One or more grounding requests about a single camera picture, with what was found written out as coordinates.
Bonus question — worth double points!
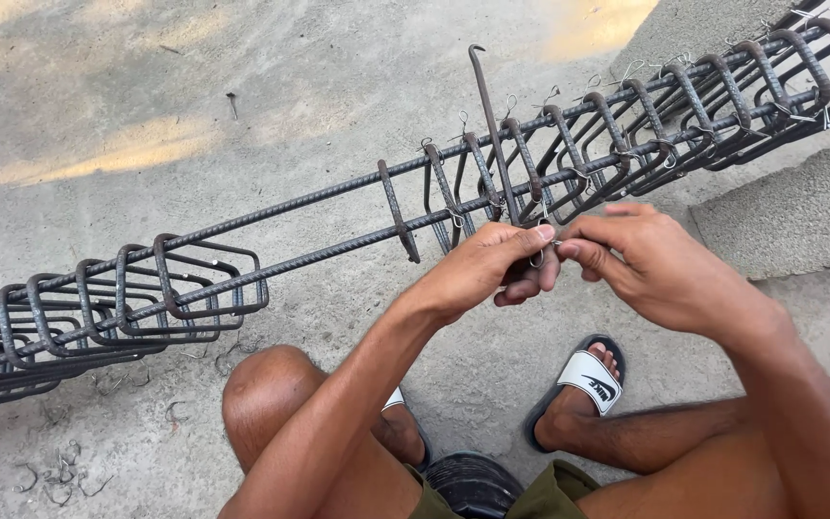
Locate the person's leg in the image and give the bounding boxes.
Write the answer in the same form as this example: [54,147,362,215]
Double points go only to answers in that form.
[220,345,430,519]
[532,342,830,519]

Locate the bundle of untied rebar stirrups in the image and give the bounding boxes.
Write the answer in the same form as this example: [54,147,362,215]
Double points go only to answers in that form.
[0,232,270,422]

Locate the steel hook tying tool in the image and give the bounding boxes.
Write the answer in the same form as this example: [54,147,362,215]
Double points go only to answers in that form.
[467,43,525,226]

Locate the person's left hand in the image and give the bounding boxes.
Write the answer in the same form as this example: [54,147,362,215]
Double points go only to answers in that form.
[404,221,562,330]

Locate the olive green shorts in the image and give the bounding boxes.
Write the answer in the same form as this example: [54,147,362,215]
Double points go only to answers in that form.
[404,459,603,519]

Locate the black and white slide sandal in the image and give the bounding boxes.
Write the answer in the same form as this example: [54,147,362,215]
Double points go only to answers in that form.
[522,334,628,454]
[381,387,434,474]

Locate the long ribbed steel rebar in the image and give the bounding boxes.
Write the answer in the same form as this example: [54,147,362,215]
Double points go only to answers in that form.
[0,3,830,318]
[0,68,830,376]

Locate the person's right hand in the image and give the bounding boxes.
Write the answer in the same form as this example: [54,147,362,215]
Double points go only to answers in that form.
[556,202,795,354]

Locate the grey concrete step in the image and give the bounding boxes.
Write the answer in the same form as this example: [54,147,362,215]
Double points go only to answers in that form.
[608,0,830,282]

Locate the row of spaced rebar stirrups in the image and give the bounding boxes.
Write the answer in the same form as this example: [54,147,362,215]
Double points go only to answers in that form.
[377,0,830,265]

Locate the person's right leg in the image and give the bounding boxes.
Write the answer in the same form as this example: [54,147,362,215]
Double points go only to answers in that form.
[532,342,830,519]

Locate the person's left leg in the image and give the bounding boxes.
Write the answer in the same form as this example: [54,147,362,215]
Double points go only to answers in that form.
[220,345,430,519]

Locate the steel tie wire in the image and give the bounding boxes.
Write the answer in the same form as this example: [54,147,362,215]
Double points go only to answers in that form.
[528,216,564,270]

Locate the scattered wire scraps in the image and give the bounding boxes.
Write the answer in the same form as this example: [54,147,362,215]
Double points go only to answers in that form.
[12,330,266,507]

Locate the black round stool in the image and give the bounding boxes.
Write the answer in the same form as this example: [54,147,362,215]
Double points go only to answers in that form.
[422,451,526,519]

